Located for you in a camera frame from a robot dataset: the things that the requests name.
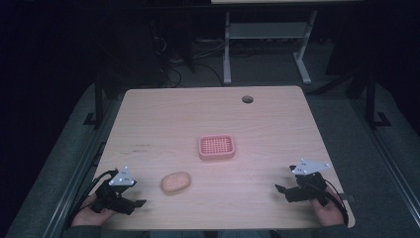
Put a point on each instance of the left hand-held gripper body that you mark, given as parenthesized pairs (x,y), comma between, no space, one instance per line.
(112,193)

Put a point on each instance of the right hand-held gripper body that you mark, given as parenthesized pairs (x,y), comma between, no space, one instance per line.
(309,185)

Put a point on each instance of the pink plastic soap dish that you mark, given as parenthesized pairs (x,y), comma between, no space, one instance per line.
(216,147)

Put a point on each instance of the person's left hand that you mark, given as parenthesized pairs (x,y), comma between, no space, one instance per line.
(88,214)

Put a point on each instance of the person's right hand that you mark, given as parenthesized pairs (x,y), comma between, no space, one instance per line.
(327,213)

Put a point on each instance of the black metal stand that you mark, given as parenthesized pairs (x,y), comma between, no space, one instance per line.
(371,99)
(98,99)

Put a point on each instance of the white metal table frame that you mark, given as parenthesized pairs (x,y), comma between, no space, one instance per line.
(264,31)

